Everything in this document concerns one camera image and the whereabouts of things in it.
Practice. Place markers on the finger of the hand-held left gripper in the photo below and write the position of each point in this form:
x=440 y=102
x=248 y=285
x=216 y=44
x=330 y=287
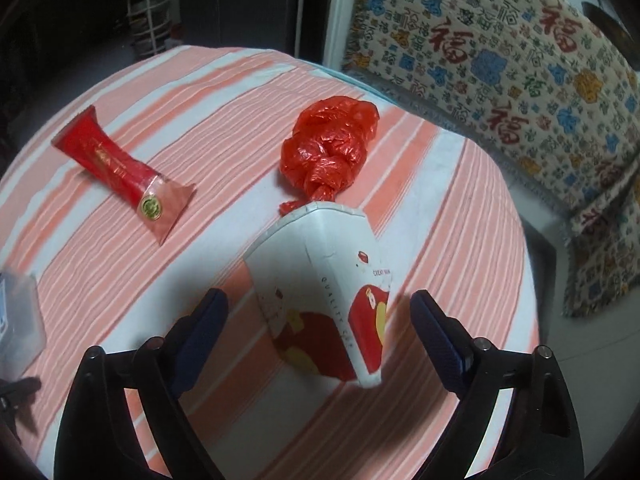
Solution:
x=15 y=392

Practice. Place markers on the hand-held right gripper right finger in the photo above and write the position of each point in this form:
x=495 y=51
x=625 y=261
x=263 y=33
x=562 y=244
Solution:
x=440 y=345

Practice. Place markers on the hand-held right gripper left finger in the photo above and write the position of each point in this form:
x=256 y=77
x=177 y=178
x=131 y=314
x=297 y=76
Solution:
x=200 y=340

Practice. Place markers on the white paper cup red print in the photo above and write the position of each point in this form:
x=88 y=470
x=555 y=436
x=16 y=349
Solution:
x=320 y=270

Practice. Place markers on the clear plastic box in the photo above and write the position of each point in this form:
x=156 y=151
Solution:
x=20 y=325

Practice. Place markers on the red snack wrapper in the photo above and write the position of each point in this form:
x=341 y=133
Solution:
x=115 y=165

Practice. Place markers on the red plastic bag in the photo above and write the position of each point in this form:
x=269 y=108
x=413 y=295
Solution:
x=330 y=145

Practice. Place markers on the pink striped tablecloth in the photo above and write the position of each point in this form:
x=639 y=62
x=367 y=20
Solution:
x=200 y=110

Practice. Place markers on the patterned cloth covered chair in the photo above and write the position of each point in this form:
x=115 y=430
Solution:
x=500 y=60

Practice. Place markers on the white storage rack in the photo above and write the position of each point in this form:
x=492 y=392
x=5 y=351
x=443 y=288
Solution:
x=147 y=20

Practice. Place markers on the dark refrigerator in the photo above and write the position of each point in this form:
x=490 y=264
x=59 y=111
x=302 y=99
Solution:
x=240 y=5

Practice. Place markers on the dark wok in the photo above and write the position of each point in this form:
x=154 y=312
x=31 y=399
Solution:
x=607 y=22

